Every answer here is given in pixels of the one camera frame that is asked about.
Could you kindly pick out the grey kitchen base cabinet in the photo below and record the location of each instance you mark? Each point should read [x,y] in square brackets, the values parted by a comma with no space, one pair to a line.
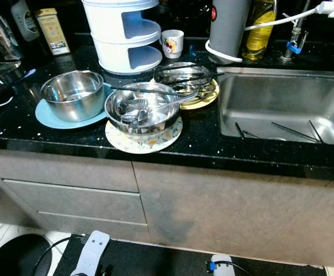
[241,207]

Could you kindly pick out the light blue round plate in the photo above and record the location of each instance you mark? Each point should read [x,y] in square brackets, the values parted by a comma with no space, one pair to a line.
[45,118]

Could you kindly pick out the grey drawer front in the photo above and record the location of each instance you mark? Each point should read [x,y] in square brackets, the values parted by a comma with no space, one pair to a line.
[98,229]
[69,169]
[80,201]

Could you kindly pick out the shiny dark jug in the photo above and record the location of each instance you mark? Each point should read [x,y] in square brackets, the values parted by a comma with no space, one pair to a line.
[6,37]

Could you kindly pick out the black round bin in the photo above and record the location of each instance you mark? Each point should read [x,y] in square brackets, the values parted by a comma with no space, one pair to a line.
[8,259]

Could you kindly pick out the white labelled bottle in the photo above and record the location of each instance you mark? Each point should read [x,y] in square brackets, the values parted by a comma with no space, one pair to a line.
[26,20]

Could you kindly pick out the yellow green tin box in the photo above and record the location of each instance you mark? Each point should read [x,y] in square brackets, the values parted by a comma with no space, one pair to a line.
[53,31]

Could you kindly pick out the steel fork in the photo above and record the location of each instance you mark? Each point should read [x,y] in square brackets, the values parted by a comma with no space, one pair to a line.
[139,118]

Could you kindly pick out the floral round plate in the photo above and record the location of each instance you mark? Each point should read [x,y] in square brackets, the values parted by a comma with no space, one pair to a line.
[141,145]

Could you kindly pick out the white tiered storage rack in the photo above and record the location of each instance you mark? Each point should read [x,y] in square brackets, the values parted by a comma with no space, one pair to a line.
[106,31]

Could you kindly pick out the wide steel bowl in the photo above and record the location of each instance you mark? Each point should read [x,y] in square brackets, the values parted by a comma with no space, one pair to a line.
[161,118]

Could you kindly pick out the steel spoon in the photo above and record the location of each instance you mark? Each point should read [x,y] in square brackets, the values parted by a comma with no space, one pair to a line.
[175,102]
[250,134]

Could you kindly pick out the clear glass bowl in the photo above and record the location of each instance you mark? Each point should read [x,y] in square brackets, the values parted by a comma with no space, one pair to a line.
[184,87]

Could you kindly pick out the white printed cup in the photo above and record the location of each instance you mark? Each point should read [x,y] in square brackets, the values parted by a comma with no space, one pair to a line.
[172,43]

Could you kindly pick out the black floor mat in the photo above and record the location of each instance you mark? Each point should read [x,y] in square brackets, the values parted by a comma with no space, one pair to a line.
[161,259]

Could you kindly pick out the yellow round plate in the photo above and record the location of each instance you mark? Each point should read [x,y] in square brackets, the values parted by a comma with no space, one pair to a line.
[210,99]

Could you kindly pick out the grey cylindrical appliance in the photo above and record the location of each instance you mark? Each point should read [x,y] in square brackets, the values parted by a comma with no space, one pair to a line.
[229,31]

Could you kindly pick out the yellow cooking oil bottle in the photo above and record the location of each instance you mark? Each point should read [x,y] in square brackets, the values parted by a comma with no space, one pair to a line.
[260,40]

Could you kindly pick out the stainless steel sink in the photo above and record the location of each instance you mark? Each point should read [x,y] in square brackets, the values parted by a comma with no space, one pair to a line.
[287,98]

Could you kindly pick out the steel water faucet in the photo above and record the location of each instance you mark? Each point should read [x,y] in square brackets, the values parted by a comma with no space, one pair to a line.
[296,46]

